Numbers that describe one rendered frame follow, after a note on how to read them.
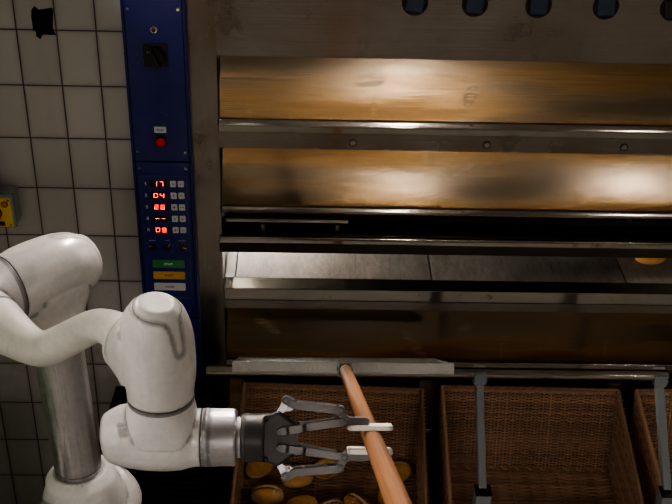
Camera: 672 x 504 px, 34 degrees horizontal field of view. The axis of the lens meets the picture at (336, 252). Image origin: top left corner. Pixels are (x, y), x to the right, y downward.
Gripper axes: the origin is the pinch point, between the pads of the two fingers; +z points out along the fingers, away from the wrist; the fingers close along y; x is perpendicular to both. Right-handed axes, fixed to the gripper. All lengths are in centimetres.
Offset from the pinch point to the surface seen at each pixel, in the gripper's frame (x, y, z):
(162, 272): -142, -21, -48
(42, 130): -124, -58, -79
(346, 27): -107, -85, 1
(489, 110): -116, -66, 39
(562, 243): -121, -31, 60
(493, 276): -154, -21, 48
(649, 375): -115, 4, 83
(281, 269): -157, -22, -15
